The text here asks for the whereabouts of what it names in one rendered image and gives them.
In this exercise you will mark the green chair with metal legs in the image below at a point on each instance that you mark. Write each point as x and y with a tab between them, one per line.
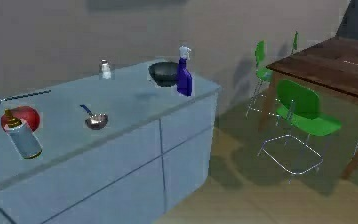
303	110
261	70
295	41

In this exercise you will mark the brown wooden table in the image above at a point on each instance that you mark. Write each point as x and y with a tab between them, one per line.
333	66

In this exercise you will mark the red apple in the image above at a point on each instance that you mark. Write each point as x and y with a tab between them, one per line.
28	115

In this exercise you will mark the grey bottle with gold cap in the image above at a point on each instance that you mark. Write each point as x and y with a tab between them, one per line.
23	138

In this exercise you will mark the black bowl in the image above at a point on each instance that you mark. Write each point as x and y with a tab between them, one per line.
163	74

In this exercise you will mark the clear salt shaker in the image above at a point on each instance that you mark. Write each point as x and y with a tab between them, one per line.
105	70

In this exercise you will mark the pale blue kitchen counter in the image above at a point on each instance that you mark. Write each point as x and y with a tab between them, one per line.
147	146

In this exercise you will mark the blue spray bottle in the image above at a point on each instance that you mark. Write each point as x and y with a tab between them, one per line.
184	80

